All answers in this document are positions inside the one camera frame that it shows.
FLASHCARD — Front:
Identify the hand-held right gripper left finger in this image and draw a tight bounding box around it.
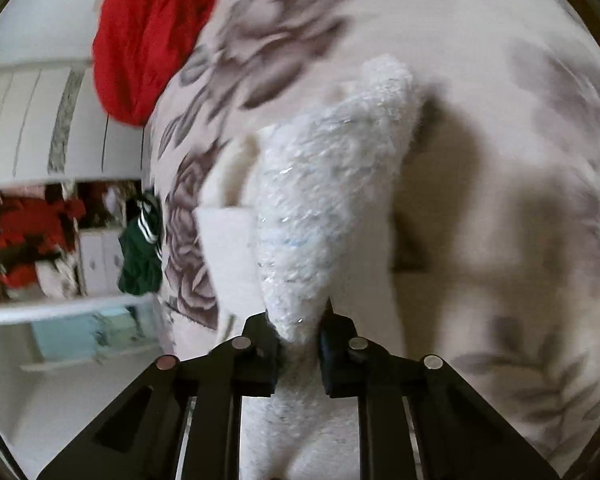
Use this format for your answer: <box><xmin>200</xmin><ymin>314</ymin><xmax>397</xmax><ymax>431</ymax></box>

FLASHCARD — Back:
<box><xmin>36</xmin><ymin>311</ymin><xmax>284</xmax><ymax>480</ymax></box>

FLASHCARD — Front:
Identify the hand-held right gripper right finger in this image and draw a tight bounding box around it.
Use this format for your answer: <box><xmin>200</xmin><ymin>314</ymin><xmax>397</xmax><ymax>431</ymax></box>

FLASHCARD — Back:
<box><xmin>318</xmin><ymin>298</ymin><xmax>561</xmax><ymax>480</ymax></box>

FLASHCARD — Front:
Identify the white fluffy garment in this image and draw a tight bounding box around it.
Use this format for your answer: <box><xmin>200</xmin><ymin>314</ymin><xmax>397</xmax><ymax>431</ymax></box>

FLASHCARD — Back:
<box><xmin>190</xmin><ymin>55</ymin><xmax>423</xmax><ymax>480</ymax></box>

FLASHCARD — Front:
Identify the red and white clothes pile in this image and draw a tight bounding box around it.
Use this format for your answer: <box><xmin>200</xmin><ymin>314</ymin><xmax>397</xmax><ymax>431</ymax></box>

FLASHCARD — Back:
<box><xmin>0</xmin><ymin>185</ymin><xmax>87</xmax><ymax>301</ymax></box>

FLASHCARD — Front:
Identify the dark green striped garment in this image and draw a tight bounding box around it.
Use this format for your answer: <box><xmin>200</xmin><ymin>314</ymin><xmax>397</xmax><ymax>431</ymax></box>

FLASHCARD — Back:
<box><xmin>118</xmin><ymin>191</ymin><xmax>165</xmax><ymax>297</ymax></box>

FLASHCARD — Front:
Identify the white cabinet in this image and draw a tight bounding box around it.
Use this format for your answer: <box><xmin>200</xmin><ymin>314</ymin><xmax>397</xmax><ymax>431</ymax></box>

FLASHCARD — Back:
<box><xmin>76</xmin><ymin>228</ymin><xmax>127</xmax><ymax>297</ymax></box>

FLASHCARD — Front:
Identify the floral printed blanket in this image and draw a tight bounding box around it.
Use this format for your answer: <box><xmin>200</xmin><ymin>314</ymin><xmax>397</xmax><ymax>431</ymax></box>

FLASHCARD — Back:
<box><xmin>141</xmin><ymin>0</ymin><xmax>600</xmax><ymax>480</ymax></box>

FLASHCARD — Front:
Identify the white wardrobe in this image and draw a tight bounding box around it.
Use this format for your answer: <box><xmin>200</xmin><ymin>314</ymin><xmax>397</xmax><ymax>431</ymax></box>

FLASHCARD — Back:
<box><xmin>0</xmin><ymin>58</ymin><xmax>146</xmax><ymax>193</ymax></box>

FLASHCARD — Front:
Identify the red cloth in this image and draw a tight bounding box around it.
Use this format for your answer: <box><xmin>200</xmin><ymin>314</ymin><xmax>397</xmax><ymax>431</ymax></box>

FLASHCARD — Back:
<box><xmin>92</xmin><ymin>0</ymin><xmax>237</xmax><ymax>127</ymax></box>

